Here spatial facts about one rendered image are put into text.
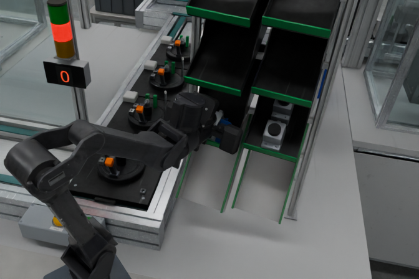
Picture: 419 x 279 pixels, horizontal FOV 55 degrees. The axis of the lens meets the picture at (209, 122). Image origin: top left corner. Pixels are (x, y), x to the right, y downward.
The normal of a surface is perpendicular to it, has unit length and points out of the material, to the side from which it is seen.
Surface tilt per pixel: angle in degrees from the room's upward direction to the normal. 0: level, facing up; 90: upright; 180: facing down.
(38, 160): 5
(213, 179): 45
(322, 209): 0
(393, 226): 90
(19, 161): 41
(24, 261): 0
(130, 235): 90
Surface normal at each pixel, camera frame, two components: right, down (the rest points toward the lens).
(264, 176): -0.21, -0.17
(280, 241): 0.07, -0.79
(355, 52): -0.18, 0.59
